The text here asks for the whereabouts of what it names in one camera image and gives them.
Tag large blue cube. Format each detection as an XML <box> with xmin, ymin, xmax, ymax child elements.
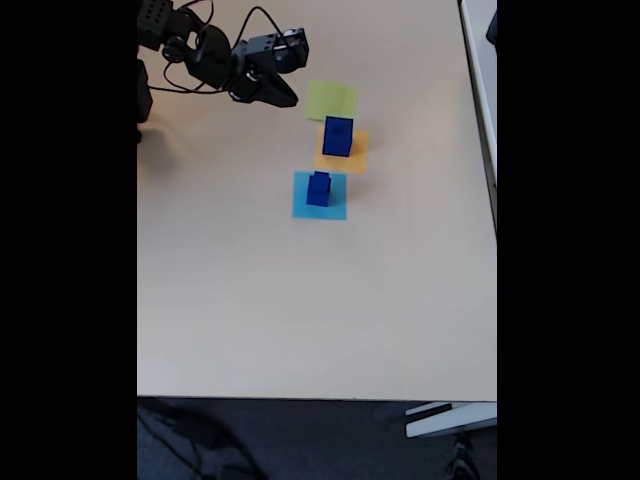
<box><xmin>321</xmin><ymin>115</ymin><xmax>355</xmax><ymax>158</ymax></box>

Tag green paper square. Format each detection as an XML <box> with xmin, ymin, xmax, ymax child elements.
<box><xmin>303</xmin><ymin>79</ymin><xmax>360</xmax><ymax>123</ymax></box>

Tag orange paper square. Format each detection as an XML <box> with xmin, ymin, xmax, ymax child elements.
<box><xmin>313</xmin><ymin>123</ymin><xmax>371</xmax><ymax>175</ymax></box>

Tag light blue paper square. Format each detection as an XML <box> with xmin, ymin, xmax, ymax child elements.
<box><xmin>291</xmin><ymin>170</ymin><xmax>349</xmax><ymax>221</ymax></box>

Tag medium blue cube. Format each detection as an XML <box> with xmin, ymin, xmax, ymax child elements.
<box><xmin>305</xmin><ymin>175</ymin><xmax>332</xmax><ymax>208</ymax></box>

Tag white neighbouring table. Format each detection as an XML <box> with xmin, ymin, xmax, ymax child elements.
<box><xmin>456</xmin><ymin>0</ymin><xmax>498</xmax><ymax>236</ymax></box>

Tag white table foot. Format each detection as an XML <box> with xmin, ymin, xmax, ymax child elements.
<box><xmin>404</xmin><ymin>401</ymin><xmax>498</xmax><ymax>440</ymax></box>

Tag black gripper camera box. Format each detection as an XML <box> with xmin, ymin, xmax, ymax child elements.
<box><xmin>244</xmin><ymin>28</ymin><xmax>311</xmax><ymax>74</ymax></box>

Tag black floor cable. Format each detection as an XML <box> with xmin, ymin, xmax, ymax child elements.
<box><xmin>137</xmin><ymin>399</ymin><xmax>264</xmax><ymax>480</ymax></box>

